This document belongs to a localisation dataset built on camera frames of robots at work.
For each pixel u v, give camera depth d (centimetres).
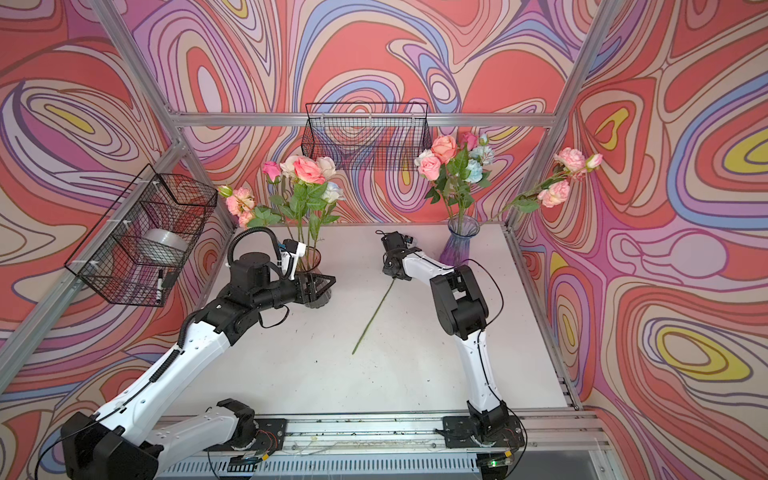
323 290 68
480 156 83
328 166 78
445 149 76
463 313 59
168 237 73
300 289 64
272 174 76
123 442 37
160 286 72
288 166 75
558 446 73
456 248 95
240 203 71
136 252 74
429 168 73
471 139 85
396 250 83
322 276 68
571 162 65
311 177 71
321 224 80
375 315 95
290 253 66
